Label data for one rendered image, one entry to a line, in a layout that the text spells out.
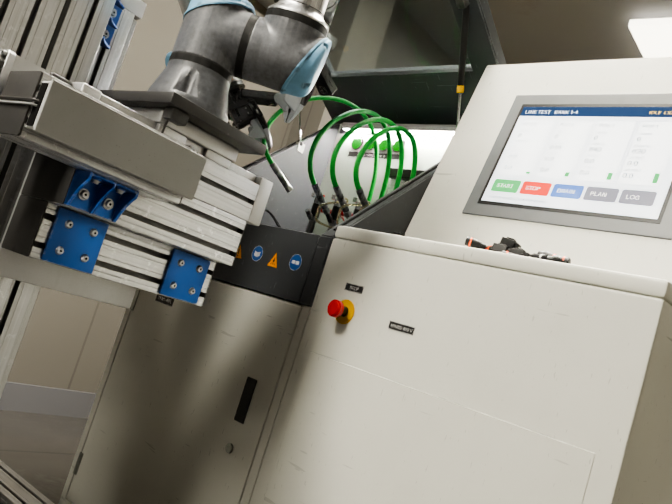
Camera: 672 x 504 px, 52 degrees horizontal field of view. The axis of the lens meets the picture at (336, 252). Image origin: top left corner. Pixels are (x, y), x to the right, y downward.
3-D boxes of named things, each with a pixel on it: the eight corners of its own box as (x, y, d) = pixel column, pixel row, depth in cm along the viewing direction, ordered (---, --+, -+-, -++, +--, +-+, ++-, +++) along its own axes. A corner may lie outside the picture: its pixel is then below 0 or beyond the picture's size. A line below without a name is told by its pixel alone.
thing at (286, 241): (150, 259, 194) (169, 206, 195) (163, 264, 197) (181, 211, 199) (298, 303, 151) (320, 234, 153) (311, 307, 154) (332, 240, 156)
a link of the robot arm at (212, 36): (175, 68, 130) (198, 3, 131) (243, 91, 130) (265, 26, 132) (164, 43, 118) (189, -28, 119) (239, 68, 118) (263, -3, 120)
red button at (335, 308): (320, 317, 140) (327, 292, 141) (332, 321, 143) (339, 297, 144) (338, 322, 137) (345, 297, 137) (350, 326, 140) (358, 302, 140)
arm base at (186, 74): (177, 100, 112) (197, 45, 113) (126, 98, 122) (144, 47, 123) (241, 137, 124) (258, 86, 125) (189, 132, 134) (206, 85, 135)
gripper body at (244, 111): (233, 134, 197) (214, 99, 198) (259, 124, 200) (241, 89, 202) (237, 123, 190) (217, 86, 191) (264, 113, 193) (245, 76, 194)
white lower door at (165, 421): (63, 497, 187) (145, 259, 194) (70, 497, 189) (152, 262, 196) (199, 619, 142) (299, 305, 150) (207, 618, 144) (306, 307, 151)
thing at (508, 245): (453, 250, 136) (461, 223, 137) (479, 264, 144) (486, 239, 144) (561, 268, 120) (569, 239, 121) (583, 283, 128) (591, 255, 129)
